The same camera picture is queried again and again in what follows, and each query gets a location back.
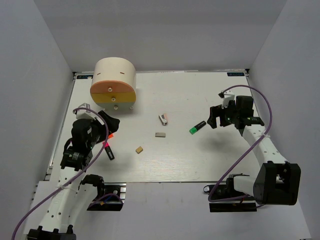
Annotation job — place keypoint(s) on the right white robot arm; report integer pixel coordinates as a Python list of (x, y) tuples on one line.
[(278, 180)]

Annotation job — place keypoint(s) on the yellow drawer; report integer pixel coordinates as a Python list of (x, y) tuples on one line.
[(114, 97)]

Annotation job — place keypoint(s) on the cream round drawer cabinet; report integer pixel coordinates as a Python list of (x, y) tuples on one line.
[(115, 69)]

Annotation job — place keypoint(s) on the tan small eraser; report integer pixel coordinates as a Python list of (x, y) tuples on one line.
[(139, 150)]

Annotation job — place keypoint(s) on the pink highlighter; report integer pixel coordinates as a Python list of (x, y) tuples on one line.
[(108, 151)]

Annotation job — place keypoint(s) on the pink grey correction tape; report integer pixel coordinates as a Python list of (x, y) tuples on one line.
[(164, 119)]

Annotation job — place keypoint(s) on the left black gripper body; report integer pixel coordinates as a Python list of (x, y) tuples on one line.
[(99, 132)]

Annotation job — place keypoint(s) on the pink top drawer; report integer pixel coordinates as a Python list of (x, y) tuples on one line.
[(110, 86)]

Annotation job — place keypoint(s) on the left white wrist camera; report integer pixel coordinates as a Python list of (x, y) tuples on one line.
[(84, 113)]

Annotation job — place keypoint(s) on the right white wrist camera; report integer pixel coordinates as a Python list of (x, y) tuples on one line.
[(226, 97)]

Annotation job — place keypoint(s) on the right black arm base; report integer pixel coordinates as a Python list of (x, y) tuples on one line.
[(224, 200)]

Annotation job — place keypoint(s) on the green highlighter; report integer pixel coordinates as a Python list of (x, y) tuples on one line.
[(197, 127)]

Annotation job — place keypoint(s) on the grey bottom drawer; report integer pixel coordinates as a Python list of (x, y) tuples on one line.
[(116, 106)]

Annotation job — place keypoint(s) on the grey eraser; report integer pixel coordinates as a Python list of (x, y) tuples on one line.
[(160, 134)]

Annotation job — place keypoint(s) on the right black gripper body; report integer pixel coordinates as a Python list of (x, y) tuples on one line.
[(228, 115)]

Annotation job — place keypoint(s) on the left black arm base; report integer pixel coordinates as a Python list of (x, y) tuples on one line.
[(112, 199)]

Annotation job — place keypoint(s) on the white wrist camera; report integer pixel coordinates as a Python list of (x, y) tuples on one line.
[(84, 113), (226, 97)]

